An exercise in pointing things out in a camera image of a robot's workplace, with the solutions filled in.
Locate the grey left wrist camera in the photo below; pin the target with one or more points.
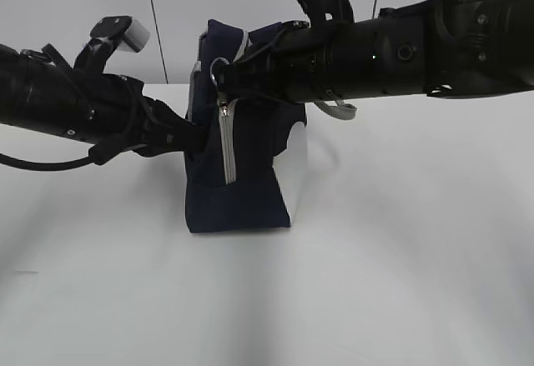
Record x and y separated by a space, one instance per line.
123 33

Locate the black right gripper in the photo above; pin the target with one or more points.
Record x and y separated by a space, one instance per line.
286 69

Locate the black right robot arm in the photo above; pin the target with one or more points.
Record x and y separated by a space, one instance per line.
452 49

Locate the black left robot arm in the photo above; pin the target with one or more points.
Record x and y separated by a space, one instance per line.
43 94

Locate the navy insulated lunch bag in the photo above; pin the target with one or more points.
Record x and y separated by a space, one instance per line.
251 172

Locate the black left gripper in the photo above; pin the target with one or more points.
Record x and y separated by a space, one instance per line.
132 122

